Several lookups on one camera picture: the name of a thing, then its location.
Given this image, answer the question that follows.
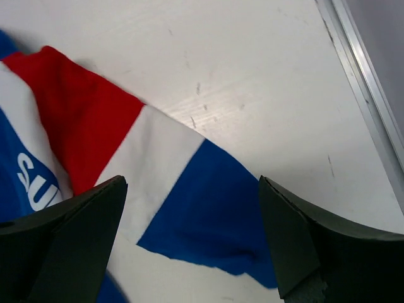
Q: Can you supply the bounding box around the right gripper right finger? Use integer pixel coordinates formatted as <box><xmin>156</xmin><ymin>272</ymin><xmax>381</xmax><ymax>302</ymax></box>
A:
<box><xmin>259</xmin><ymin>177</ymin><xmax>403</xmax><ymax>302</ymax></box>

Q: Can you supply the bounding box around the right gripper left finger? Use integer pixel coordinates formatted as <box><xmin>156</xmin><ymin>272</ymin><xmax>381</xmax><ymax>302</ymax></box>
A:
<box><xmin>1</xmin><ymin>175</ymin><xmax>128</xmax><ymax>302</ymax></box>

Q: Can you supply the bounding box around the blue white red jacket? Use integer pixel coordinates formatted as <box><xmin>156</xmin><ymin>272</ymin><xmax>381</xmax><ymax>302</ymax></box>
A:
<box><xmin>1</xmin><ymin>33</ymin><xmax>277</xmax><ymax>289</ymax></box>

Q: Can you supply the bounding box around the aluminium right side rail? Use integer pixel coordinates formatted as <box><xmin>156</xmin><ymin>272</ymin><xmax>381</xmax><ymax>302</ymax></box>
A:
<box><xmin>316</xmin><ymin>1</ymin><xmax>403</xmax><ymax>204</ymax></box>

